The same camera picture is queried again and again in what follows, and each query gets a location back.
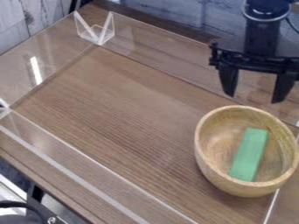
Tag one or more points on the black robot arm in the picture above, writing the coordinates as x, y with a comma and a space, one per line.
267, 10

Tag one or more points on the wooden bowl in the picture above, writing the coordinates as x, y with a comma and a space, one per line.
216, 140

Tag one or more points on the green rectangular block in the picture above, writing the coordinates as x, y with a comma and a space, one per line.
248, 156

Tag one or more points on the clear acrylic corner bracket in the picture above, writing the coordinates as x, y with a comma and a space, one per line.
96, 34

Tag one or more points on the black metal table frame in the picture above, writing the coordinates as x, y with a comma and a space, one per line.
53, 212

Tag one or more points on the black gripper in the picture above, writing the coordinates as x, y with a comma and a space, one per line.
257, 50

